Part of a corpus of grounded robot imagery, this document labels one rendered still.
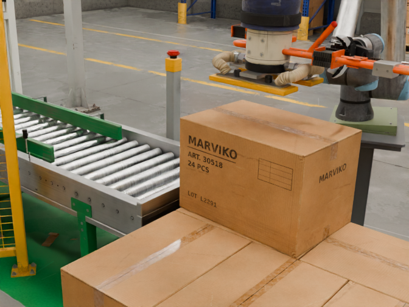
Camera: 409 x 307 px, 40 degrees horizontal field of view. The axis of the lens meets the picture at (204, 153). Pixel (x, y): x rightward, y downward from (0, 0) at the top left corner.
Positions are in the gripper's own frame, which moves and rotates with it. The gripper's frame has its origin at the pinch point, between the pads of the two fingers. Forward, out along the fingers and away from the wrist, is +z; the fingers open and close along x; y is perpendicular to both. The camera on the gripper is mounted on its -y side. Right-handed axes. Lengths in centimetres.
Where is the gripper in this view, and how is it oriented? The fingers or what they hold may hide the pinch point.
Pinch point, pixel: (336, 57)
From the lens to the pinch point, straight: 207.8
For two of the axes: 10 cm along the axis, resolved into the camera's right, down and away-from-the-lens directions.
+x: 0.2, -9.3, -3.6
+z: -6.4, 2.6, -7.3
